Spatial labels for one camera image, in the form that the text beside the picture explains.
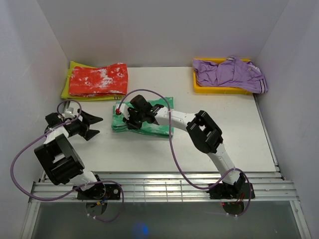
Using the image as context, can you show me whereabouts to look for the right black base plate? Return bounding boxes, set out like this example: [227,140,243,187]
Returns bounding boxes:
[206,182,256,200]

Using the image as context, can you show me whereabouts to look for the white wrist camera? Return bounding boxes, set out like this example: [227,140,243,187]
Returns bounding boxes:
[115,104,130,120]
[62,107,76,119]

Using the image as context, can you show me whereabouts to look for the red tie-dye folded trousers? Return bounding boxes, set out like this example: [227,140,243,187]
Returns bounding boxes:
[67,62,128,97]

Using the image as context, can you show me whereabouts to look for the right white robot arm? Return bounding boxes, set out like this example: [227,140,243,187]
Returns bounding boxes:
[118,95,252,199]

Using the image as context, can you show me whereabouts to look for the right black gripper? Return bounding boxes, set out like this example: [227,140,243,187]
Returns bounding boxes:
[123,109,145,130]

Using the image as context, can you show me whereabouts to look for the purple trousers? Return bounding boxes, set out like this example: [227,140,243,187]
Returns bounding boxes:
[192,56,268,94]

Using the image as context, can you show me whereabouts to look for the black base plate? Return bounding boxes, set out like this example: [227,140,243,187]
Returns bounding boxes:
[76,183,121,201]
[206,182,256,200]

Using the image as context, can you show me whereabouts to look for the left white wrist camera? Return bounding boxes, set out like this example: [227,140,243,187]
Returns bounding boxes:
[62,107,76,119]

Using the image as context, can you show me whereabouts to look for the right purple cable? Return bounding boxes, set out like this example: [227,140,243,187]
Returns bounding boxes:
[117,89,251,218]

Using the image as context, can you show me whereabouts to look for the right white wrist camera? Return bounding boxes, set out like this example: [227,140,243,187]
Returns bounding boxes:
[115,104,130,120]

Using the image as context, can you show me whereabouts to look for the aluminium rail frame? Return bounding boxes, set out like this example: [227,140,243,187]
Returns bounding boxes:
[31,171,299,203]

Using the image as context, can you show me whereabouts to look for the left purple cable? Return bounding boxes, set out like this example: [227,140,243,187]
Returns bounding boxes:
[10,100,126,223]

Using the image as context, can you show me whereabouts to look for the green tie-dye trousers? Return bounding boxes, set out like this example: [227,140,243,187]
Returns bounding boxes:
[111,97,174,138]

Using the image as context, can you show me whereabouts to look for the purple cable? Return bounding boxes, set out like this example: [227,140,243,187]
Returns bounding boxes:
[10,100,126,223]
[117,89,251,218]

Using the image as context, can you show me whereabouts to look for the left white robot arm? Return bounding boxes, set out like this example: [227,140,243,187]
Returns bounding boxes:
[34,111,106,199]

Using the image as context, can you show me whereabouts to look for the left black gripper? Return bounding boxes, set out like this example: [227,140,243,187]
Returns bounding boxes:
[68,109,103,140]

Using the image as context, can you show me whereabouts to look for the yellow folded trousers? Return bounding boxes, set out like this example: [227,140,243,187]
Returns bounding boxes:
[61,61,123,102]

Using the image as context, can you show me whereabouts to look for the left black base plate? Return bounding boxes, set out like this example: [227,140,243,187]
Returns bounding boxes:
[76,183,121,201]

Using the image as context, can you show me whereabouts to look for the yellow plastic tray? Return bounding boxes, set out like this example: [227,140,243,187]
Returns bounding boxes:
[192,58,252,95]

